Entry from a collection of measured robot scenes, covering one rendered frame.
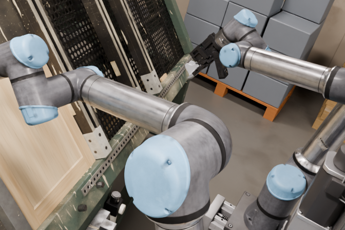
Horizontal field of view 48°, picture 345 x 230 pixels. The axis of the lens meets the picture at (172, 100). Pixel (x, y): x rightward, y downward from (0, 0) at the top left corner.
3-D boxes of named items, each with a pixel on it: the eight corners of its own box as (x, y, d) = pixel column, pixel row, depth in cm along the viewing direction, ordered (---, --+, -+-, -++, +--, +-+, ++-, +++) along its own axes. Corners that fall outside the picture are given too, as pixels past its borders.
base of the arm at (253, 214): (289, 221, 139) (300, 202, 134) (279, 249, 127) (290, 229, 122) (251, 199, 143) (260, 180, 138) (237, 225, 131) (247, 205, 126)
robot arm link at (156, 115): (257, 111, 73) (85, 53, 99) (229, 131, 65) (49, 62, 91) (249, 163, 78) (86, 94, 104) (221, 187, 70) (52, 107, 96)
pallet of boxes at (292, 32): (291, 94, 476) (339, -7, 410) (272, 121, 406) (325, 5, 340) (200, 52, 518) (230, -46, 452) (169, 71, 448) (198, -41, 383)
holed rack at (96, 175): (83, 196, 147) (84, 196, 147) (80, 190, 146) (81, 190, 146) (195, 54, 287) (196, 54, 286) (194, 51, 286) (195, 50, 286)
